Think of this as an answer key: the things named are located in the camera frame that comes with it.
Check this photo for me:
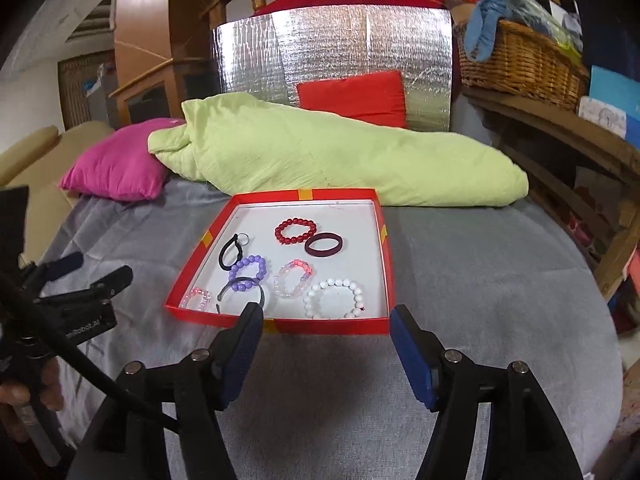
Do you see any person's left hand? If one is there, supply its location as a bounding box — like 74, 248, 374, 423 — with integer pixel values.
0, 359, 62, 442

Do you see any red bead bracelet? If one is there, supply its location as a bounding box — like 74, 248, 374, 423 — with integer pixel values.
274, 217, 318, 247

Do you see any blue cloth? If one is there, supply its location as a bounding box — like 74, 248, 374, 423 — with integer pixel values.
464, 0, 526, 63

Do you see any red cardboard box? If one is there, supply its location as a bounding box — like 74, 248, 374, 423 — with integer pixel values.
166, 187, 391, 336

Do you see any black hair band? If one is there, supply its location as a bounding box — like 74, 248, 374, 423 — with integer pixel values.
216, 276, 266, 313

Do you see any black hair tie with ring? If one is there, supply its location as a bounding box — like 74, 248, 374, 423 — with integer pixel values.
219, 233, 251, 270

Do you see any red cushion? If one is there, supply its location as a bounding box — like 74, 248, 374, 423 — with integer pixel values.
296, 71, 407, 128

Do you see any wooden shelf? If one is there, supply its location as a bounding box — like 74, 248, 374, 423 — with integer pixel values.
460, 85, 640, 303

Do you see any wicker basket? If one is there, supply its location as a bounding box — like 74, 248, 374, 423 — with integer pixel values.
457, 19, 591, 113

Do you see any beige armchair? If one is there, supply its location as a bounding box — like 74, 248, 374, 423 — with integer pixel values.
0, 120, 117, 263

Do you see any light blue box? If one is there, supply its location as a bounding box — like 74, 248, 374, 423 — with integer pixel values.
587, 65, 640, 137

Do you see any wooden cabinet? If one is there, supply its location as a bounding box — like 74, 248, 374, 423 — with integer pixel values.
109, 57, 216, 128

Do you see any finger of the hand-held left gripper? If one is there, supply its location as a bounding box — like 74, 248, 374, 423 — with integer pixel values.
35, 266, 134, 306
37, 252, 84, 283

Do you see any light green blanket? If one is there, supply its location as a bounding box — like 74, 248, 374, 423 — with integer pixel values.
147, 92, 530, 208

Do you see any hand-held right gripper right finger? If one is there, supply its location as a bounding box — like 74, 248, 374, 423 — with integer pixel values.
390, 304, 583, 480

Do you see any silver foil panel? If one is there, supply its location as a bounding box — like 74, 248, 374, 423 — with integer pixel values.
211, 4, 453, 133

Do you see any clear pink bead bracelet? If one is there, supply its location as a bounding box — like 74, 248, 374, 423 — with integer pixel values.
273, 259, 315, 299
181, 286, 211, 312

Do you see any purple bead bracelet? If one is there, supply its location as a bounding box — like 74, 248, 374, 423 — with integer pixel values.
228, 255, 268, 293

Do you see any pink pillow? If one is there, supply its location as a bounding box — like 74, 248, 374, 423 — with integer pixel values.
60, 117, 187, 202

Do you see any dark maroon bangle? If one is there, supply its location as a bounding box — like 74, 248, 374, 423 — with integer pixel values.
304, 233, 344, 258

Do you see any white bead bracelet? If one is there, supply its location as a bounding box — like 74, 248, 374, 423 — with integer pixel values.
303, 279, 367, 320

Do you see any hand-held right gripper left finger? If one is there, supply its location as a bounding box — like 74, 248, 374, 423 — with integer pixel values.
67, 302, 265, 480

